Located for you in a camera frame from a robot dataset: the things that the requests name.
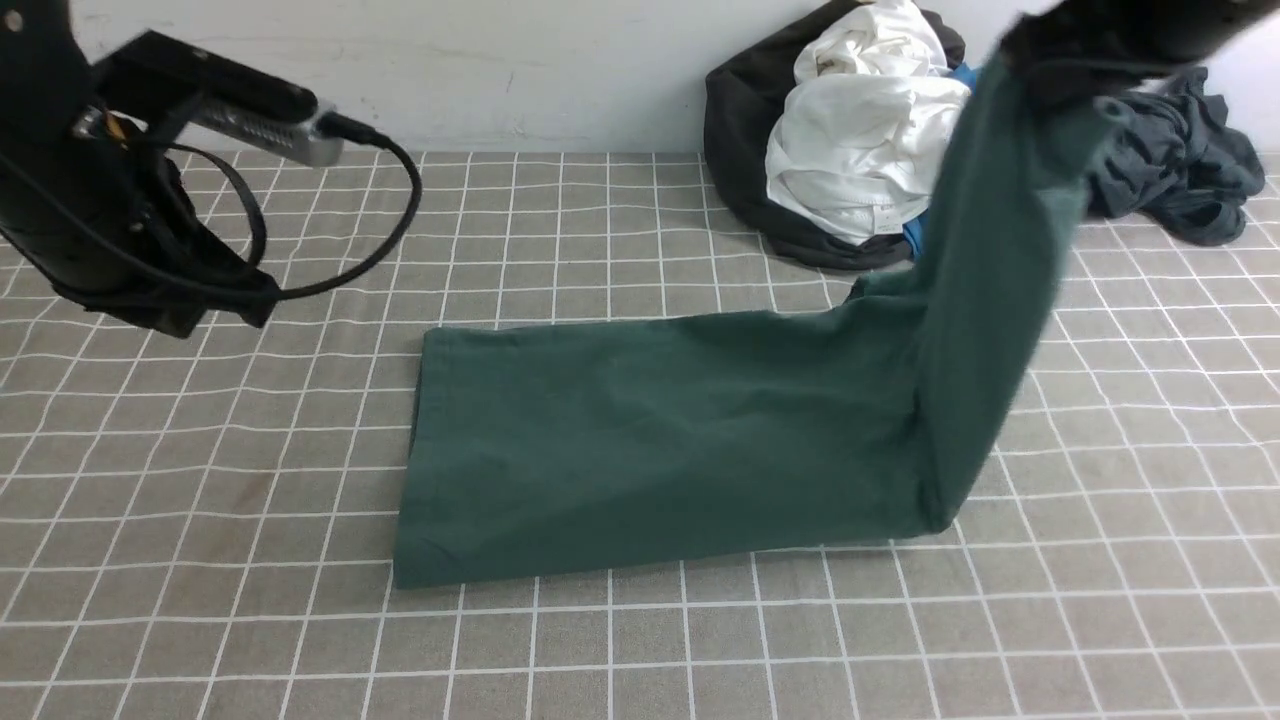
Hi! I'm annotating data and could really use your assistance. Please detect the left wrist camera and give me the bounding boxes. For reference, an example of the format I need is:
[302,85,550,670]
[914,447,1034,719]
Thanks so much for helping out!
[92,29,344,167]

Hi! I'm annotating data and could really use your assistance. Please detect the black left camera cable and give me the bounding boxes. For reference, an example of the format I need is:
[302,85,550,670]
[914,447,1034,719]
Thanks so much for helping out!
[0,111,425,304]

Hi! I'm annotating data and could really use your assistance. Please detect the dark grey crumpled shirt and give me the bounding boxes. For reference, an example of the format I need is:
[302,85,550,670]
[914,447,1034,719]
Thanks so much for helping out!
[1088,67,1266,247]

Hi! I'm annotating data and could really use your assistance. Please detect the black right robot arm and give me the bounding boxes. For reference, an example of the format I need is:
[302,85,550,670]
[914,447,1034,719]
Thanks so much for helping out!
[998,1,1279,109]

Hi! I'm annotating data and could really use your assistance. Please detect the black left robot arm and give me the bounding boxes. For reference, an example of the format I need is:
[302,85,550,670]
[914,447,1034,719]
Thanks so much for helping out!
[3,1,278,338]

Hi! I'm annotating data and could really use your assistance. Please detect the grey checkered tablecloth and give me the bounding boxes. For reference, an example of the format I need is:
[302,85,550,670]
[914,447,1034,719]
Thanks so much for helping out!
[1,152,1279,719]

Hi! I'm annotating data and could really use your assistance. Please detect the green long sleeve shirt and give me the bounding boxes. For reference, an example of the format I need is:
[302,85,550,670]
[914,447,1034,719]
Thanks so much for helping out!
[393,61,1126,589]

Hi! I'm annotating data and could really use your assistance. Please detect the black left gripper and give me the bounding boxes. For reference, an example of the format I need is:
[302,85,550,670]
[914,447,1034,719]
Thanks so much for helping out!
[50,160,280,340]

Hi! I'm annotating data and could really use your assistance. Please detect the black garment under white shirt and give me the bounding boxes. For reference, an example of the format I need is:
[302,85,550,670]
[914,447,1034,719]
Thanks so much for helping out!
[703,1,966,272]

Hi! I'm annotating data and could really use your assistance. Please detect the blue shirt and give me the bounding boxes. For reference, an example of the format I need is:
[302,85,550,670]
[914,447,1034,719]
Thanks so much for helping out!
[902,61,978,261]

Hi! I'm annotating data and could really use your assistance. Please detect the white crumpled shirt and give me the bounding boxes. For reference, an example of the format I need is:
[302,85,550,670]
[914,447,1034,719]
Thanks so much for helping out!
[765,1,972,245]

